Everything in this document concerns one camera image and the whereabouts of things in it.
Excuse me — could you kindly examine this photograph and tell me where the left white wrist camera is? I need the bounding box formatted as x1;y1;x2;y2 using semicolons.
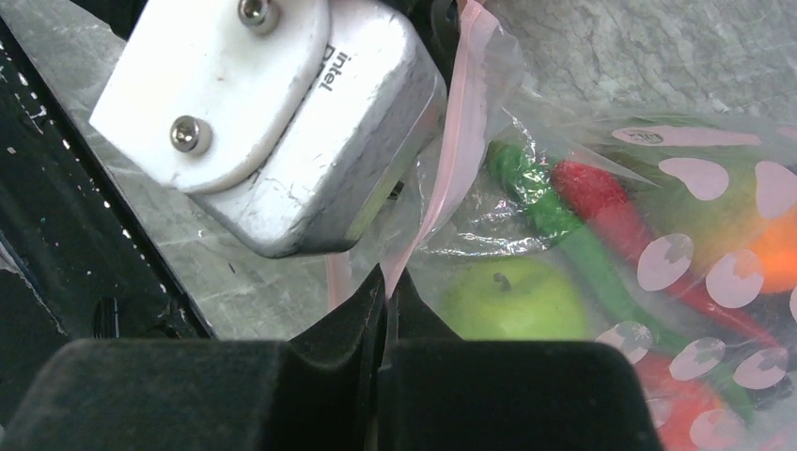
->
89;1;446;258

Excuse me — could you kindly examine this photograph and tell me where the orange fake fruit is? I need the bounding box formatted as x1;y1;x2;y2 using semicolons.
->
747;206;796;293

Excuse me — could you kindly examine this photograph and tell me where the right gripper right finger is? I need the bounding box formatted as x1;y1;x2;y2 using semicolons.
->
376;273;662;450

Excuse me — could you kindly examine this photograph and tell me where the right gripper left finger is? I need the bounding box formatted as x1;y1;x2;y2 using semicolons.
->
1;269;384;450

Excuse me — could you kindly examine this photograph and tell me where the red fake chili pepper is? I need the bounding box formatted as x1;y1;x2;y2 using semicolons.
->
552;161;781;348

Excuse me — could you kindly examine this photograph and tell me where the green fake apple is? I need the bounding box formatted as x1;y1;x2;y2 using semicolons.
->
438;257;591;340

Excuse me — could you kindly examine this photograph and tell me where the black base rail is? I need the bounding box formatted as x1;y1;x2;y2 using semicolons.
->
1;26;211;423

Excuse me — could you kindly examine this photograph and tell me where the clear zip top bag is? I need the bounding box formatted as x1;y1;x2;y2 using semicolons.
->
323;0;797;451

